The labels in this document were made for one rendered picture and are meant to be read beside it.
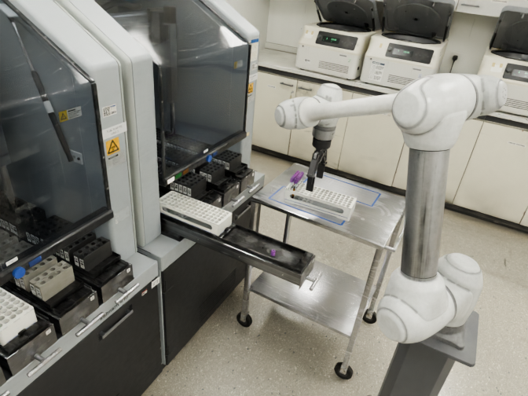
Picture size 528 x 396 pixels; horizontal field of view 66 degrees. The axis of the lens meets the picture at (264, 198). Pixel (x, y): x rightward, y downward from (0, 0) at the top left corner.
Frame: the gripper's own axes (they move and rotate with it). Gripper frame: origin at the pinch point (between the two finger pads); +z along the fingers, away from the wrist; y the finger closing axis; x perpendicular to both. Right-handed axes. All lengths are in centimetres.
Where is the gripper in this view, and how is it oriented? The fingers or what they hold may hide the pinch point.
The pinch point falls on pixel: (314, 181)
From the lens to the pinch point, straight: 174.4
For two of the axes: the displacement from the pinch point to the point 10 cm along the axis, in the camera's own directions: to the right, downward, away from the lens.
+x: -9.1, -2.8, 3.1
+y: 4.1, -4.4, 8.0
